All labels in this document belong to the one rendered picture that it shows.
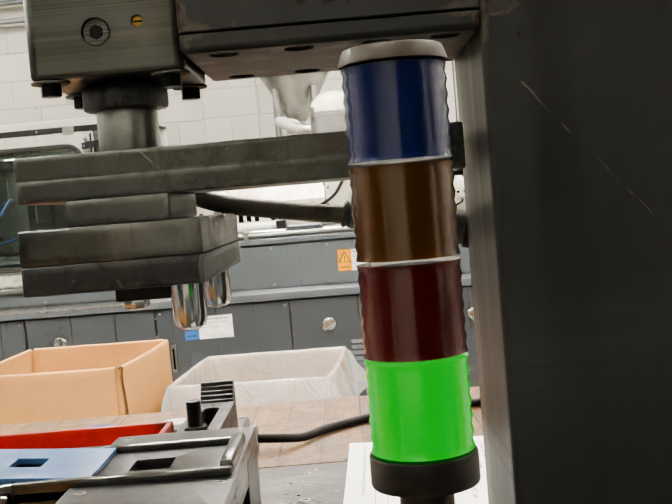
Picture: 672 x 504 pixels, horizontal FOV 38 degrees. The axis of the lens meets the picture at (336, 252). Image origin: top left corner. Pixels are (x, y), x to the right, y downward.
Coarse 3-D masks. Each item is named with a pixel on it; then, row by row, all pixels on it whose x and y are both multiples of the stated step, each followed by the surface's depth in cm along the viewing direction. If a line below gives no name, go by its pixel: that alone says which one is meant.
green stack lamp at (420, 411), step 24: (432, 360) 35; (456, 360) 34; (384, 384) 34; (408, 384) 34; (432, 384) 34; (456, 384) 34; (384, 408) 34; (408, 408) 34; (432, 408) 34; (456, 408) 34; (384, 432) 35; (408, 432) 34; (432, 432) 34; (456, 432) 34; (384, 456) 35; (408, 456) 34; (432, 456) 34; (456, 456) 34
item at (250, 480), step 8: (256, 448) 71; (256, 456) 71; (248, 464) 66; (256, 464) 70; (248, 472) 65; (256, 472) 70; (248, 480) 65; (256, 480) 69; (240, 488) 60; (248, 488) 65; (256, 488) 69; (240, 496) 60; (248, 496) 65; (256, 496) 69
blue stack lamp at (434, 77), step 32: (384, 64) 33; (416, 64) 33; (352, 96) 34; (384, 96) 33; (416, 96) 33; (352, 128) 34; (384, 128) 33; (416, 128) 33; (448, 128) 35; (352, 160) 35; (384, 160) 34; (416, 160) 37
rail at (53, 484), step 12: (192, 468) 59; (204, 468) 59; (216, 468) 59; (228, 468) 59; (48, 480) 59; (60, 480) 59; (72, 480) 59; (84, 480) 59; (96, 480) 59; (108, 480) 59; (120, 480) 59; (132, 480) 59; (144, 480) 59; (156, 480) 59; (12, 492) 59; (24, 492) 59; (36, 492) 59
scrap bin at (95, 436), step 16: (32, 432) 87; (48, 432) 87; (64, 432) 87; (80, 432) 87; (96, 432) 87; (112, 432) 87; (128, 432) 87; (144, 432) 87; (160, 432) 83; (0, 448) 87; (16, 448) 87; (32, 448) 87; (48, 448) 87
